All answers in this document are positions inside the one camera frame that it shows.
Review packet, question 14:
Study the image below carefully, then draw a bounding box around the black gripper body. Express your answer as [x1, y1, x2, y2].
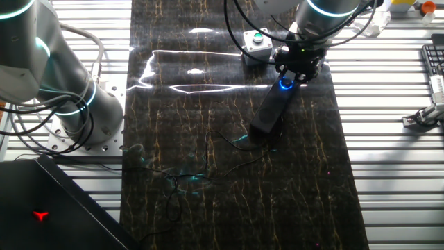
[273, 40, 327, 83]

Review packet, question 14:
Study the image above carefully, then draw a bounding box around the black bar speaker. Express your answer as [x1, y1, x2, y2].
[248, 78, 301, 138]

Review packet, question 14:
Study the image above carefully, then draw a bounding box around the grey box with green button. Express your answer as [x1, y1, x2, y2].
[241, 27, 274, 67]

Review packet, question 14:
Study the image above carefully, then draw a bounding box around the clear plastic bag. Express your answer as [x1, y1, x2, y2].
[352, 9, 392, 38]

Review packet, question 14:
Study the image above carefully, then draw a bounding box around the yellow object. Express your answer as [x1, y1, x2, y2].
[390, 0, 418, 13]

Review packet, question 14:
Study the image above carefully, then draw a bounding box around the black keyboard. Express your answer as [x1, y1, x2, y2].
[420, 33, 444, 76]

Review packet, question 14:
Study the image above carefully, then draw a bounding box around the bottle with orange cap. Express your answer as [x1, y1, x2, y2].
[420, 1, 437, 26]

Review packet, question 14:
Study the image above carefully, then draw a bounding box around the grey clamp tool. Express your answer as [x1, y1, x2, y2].
[402, 74, 444, 128]

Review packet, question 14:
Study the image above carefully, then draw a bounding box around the black marble pattern mat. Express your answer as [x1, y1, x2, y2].
[119, 0, 370, 250]

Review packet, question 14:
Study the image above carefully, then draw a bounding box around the black laptop with red logo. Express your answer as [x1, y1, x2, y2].
[0, 154, 142, 250]

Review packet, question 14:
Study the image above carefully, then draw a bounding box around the thin black speaker cable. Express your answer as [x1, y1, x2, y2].
[138, 128, 278, 244]

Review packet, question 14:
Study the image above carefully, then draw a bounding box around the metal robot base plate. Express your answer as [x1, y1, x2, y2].
[46, 74, 126, 157]

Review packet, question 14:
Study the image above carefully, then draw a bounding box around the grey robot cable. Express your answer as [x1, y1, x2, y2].
[58, 22, 106, 85]

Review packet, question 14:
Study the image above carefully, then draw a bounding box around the black cable bundle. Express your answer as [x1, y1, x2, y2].
[0, 97, 95, 156]

